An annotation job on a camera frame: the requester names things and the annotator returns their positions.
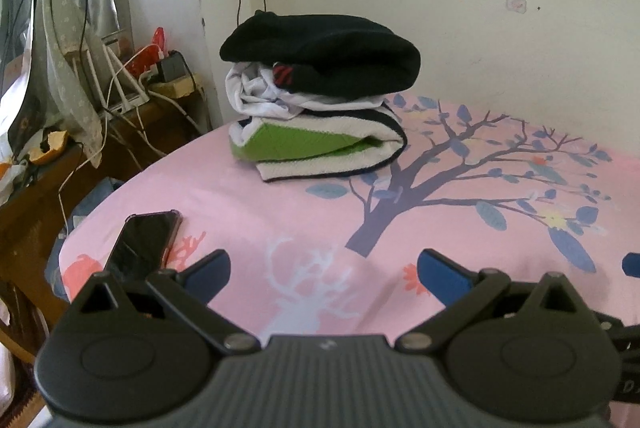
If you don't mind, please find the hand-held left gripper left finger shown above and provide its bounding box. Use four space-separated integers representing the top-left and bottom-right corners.
70 249 261 354

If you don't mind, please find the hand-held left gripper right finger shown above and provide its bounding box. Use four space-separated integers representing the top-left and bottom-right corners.
397 249 591 351

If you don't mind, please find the black garment with red print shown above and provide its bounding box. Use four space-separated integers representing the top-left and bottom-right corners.
220 10 421 101

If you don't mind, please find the black smartphone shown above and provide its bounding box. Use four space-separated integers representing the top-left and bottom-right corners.
102 210 181 283

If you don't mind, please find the pink printed bedsheet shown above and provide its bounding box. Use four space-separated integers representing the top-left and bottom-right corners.
45 92 640 428

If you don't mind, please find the blue cloth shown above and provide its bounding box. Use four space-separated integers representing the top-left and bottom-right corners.
44 177 128 299

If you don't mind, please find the green and white striped garment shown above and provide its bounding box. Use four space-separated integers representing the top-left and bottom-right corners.
227 100 407 183

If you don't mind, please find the wooden desk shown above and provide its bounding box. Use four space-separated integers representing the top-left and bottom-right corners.
0 72 211 359

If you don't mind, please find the tan box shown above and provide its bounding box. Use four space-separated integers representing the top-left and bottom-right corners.
149 75 204 99

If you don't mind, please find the white folded garment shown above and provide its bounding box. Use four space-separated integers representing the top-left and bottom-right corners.
225 62 388 119

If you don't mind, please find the white router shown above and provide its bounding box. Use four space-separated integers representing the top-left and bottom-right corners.
102 42 151 115

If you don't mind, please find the orange peel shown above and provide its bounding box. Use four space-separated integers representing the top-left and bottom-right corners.
30 130 68 165

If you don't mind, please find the black power adapter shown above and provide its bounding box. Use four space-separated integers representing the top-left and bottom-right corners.
157 50 188 83

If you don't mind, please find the red plastic object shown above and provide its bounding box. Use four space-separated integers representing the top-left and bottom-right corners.
127 26 168 77

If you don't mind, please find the beige dotted cloth cover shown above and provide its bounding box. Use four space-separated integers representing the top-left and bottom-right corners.
30 0 108 169

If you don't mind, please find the plastic bag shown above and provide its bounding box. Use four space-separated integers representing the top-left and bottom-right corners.
0 52 37 159

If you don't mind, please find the white cable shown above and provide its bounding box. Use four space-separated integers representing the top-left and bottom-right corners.
145 88 211 136

